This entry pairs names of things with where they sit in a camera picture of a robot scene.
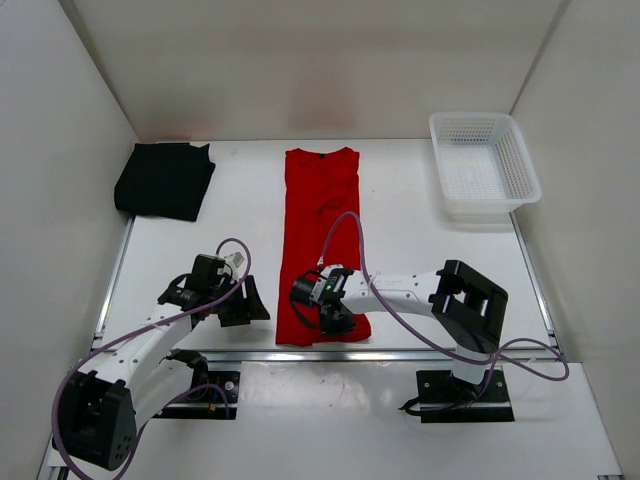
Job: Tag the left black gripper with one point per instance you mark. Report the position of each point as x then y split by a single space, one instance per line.
249 307

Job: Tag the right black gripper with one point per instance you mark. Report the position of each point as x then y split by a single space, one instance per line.
334 327

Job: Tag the red t shirt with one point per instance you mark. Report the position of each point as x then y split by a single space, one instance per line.
320 187

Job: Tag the black t shirt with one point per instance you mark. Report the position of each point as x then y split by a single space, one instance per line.
167 180

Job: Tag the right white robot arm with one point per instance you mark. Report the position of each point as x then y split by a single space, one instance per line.
470 307

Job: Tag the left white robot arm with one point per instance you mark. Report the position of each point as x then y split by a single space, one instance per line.
105 404

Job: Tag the white plastic basket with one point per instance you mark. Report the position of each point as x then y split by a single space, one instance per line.
483 164

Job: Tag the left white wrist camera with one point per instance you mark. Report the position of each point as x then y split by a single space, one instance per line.
233 264

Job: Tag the aluminium rail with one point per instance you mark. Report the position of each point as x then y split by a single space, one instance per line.
411 355

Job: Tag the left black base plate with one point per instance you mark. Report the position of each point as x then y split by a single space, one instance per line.
210 404

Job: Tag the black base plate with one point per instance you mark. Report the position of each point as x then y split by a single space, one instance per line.
444 399
210 404

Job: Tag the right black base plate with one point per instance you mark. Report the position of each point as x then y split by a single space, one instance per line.
444 399

